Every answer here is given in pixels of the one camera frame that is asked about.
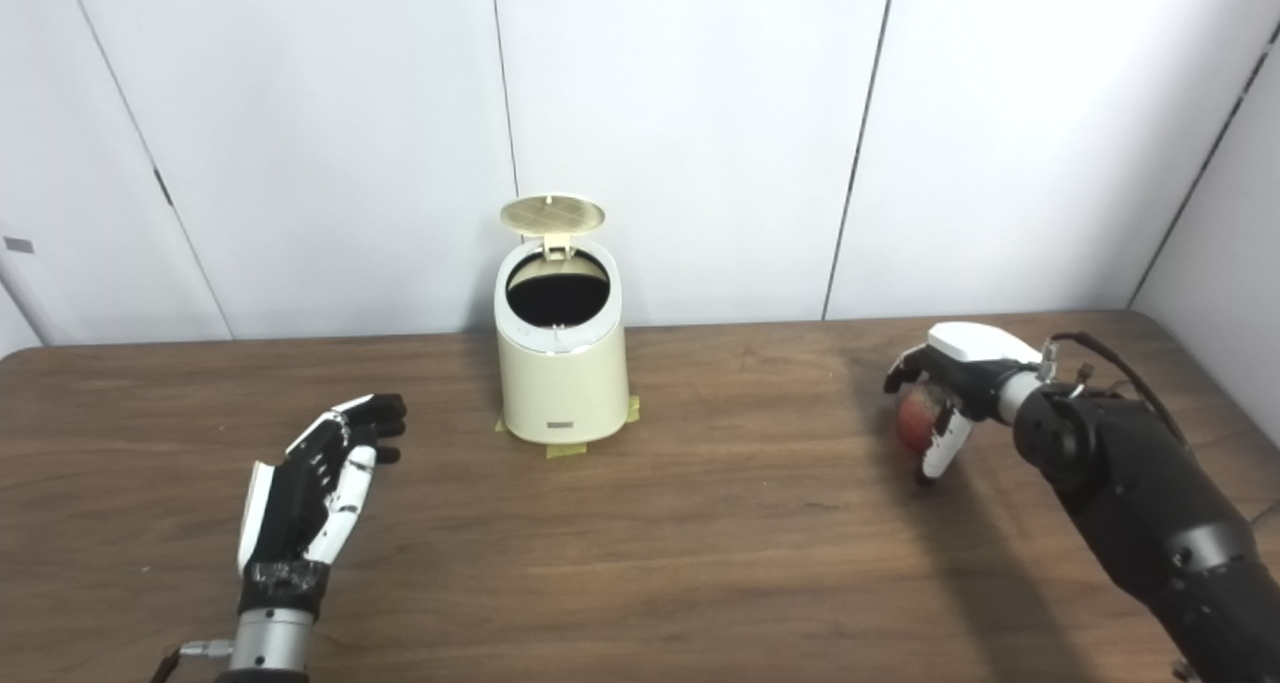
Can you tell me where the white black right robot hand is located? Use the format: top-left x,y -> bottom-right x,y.
884,322 -> 1046,486

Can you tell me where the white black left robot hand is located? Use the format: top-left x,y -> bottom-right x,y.
236,394 -> 408,614

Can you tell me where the red apple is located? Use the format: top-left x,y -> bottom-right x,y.
897,383 -> 951,454

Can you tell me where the cream-colored bin body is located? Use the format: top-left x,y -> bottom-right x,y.
493,238 -> 631,446

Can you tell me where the cream round bin lid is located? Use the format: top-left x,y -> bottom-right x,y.
500,195 -> 607,262

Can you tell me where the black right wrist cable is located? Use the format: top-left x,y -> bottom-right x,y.
1045,332 -> 1191,449

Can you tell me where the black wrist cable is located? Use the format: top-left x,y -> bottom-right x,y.
150,639 -> 236,683
1045,332 -> 1191,449

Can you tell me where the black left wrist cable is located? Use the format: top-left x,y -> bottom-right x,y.
150,639 -> 236,683

